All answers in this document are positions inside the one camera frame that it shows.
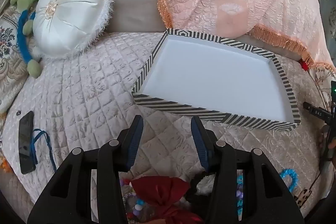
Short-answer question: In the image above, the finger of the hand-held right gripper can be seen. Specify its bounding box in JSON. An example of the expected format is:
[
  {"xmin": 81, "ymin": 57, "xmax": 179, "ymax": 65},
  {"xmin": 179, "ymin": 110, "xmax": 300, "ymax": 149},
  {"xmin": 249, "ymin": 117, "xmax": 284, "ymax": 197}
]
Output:
[{"xmin": 303, "ymin": 101, "xmax": 332, "ymax": 125}]

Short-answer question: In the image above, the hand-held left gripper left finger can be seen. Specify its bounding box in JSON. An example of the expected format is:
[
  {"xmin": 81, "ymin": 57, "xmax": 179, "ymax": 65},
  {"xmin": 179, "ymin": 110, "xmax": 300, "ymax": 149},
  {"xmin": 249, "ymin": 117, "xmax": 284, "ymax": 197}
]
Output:
[{"xmin": 27, "ymin": 114, "xmax": 144, "ymax": 224}]

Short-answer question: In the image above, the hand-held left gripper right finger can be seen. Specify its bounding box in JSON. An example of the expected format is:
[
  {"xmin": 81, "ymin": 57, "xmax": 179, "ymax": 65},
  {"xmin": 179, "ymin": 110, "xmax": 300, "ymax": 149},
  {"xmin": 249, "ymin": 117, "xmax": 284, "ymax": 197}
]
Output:
[{"xmin": 191, "ymin": 116, "xmax": 305, "ymax": 224}]

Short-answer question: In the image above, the black scrunchie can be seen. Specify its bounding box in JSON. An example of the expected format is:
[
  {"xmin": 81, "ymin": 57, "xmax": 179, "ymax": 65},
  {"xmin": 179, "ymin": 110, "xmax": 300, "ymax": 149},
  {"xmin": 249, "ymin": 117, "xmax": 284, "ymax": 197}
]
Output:
[{"xmin": 184, "ymin": 174, "xmax": 218, "ymax": 205}]

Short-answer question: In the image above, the red bow scrunchie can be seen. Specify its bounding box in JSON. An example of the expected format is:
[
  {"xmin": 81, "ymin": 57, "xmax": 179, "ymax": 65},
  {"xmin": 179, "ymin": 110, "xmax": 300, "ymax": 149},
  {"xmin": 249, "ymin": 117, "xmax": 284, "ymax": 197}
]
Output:
[{"xmin": 131, "ymin": 176, "xmax": 205, "ymax": 224}]

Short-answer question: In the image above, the lavender bead bracelet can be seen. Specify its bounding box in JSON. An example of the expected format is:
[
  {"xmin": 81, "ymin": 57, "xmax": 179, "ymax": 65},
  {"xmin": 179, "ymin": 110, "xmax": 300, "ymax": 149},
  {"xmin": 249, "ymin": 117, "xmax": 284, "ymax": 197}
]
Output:
[{"xmin": 237, "ymin": 174, "xmax": 245, "ymax": 217}]

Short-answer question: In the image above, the blue bead bracelet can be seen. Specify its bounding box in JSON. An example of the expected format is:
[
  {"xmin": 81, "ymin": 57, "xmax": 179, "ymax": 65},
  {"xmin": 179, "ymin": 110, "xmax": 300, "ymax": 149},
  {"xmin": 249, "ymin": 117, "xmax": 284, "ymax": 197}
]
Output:
[{"xmin": 279, "ymin": 168, "xmax": 300, "ymax": 191}]

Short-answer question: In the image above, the striped rectangular tray box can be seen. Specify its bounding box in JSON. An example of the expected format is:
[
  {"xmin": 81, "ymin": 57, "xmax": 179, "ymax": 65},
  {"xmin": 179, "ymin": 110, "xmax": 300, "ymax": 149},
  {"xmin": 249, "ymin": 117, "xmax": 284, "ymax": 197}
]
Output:
[{"xmin": 131, "ymin": 28, "xmax": 301, "ymax": 132}]

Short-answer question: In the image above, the person's right hand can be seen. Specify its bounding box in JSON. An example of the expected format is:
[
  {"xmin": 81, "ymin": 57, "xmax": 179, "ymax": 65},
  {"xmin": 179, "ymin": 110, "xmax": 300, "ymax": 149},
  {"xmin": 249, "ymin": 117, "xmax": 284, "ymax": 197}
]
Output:
[{"xmin": 318, "ymin": 124, "xmax": 336, "ymax": 151}]

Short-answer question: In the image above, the embroidered beige fabric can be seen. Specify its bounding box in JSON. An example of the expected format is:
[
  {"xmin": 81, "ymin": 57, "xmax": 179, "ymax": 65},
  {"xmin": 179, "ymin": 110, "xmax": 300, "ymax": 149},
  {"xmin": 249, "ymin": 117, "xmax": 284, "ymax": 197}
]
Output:
[{"xmin": 299, "ymin": 60, "xmax": 336, "ymax": 111}]

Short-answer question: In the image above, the quilted beige bedspread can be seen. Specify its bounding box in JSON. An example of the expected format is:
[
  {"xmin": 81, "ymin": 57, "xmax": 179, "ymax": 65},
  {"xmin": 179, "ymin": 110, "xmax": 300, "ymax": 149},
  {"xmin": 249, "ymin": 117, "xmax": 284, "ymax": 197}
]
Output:
[{"xmin": 0, "ymin": 31, "xmax": 332, "ymax": 210}]

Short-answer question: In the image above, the leopard print hair accessory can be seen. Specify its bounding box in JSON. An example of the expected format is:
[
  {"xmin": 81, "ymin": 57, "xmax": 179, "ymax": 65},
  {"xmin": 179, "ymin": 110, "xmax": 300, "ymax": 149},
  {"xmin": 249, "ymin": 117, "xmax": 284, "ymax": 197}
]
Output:
[{"xmin": 294, "ymin": 188, "xmax": 313, "ymax": 209}]

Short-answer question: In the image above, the black smartphone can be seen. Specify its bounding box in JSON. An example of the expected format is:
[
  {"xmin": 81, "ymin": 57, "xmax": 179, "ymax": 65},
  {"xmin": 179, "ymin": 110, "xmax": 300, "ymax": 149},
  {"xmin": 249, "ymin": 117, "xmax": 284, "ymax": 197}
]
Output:
[{"xmin": 19, "ymin": 111, "xmax": 36, "ymax": 175}]

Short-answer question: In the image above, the orange tassel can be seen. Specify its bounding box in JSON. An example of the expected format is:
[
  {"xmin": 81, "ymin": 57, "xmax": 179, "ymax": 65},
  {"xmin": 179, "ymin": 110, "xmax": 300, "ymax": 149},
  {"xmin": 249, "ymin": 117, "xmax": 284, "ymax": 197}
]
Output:
[{"xmin": 0, "ymin": 157, "xmax": 11, "ymax": 174}]

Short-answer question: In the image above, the white round satin pillow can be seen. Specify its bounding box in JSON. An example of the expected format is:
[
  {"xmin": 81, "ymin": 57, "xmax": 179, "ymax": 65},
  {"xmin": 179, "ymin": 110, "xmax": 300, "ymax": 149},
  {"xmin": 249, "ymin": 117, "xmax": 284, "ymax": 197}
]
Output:
[{"xmin": 32, "ymin": 0, "xmax": 114, "ymax": 59}]

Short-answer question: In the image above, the floral upholstered cushion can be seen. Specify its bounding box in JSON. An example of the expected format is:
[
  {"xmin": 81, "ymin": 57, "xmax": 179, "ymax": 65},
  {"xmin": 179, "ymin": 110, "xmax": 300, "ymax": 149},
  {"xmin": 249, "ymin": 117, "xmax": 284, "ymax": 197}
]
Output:
[{"xmin": 0, "ymin": 2, "xmax": 36, "ymax": 115}]

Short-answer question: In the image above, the blue cord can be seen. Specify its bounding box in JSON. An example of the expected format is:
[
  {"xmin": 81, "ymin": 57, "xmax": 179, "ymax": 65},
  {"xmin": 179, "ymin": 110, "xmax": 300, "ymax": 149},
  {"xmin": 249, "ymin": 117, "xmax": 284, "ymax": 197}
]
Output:
[{"xmin": 29, "ymin": 129, "xmax": 57, "ymax": 172}]

